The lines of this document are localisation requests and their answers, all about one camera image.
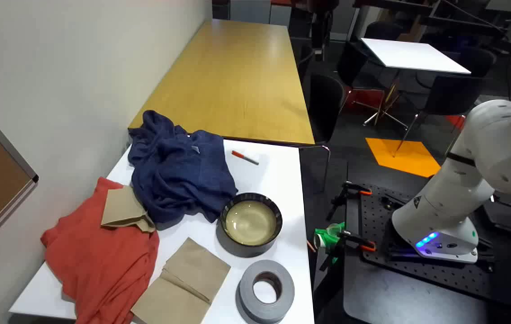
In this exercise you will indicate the grey duct tape roll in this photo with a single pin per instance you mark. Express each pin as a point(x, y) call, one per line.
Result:
point(286, 294)

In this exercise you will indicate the long yellow wooden table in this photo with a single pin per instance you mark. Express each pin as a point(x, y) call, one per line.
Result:
point(238, 78)

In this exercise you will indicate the white square table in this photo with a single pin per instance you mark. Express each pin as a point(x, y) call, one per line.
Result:
point(410, 55)

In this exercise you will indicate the small tan cloth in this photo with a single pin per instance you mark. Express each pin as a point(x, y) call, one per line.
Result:
point(123, 210)

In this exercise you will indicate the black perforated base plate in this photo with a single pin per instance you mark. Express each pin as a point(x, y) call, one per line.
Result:
point(508, 282)

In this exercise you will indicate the orange-red cloth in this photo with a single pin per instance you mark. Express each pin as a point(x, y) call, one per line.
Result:
point(99, 264)

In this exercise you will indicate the black office chair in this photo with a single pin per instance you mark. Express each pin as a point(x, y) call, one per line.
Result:
point(351, 60)
point(454, 96)
point(324, 105)

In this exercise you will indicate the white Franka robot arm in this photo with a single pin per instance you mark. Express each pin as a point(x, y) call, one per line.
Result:
point(446, 210)

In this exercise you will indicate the navy blue cloth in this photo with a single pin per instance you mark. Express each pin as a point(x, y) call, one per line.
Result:
point(177, 174)

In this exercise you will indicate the black bowl with beige inside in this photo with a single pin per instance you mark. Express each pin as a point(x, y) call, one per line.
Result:
point(249, 224)

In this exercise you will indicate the green plastic clip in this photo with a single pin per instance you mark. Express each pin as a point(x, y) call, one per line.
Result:
point(329, 235)

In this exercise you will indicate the red marker pen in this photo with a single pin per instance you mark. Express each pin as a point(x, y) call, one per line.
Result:
point(245, 157)

